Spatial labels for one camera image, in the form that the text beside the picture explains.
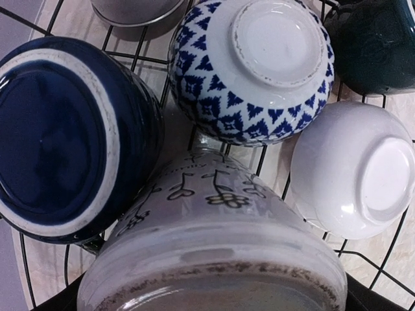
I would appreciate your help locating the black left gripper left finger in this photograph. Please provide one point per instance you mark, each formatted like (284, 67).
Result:
(64, 301)

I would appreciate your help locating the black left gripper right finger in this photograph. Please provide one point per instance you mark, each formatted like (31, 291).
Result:
(360, 298)

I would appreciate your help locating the white floral print mug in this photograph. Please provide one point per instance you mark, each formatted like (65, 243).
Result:
(207, 234)

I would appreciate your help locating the plain white bowl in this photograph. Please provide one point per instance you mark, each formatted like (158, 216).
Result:
(352, 170)

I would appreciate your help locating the navy blue ceramic mug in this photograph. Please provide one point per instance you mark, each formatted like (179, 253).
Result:
(80, 136)

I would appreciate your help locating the blue patterned white bowl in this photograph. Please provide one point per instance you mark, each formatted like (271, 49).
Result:
(251, 73)

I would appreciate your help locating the dark green ceramic mug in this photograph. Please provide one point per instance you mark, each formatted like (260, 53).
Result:
(373, 43)

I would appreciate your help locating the brown striped ceramic cup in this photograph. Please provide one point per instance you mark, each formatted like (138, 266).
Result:
(130, 18)

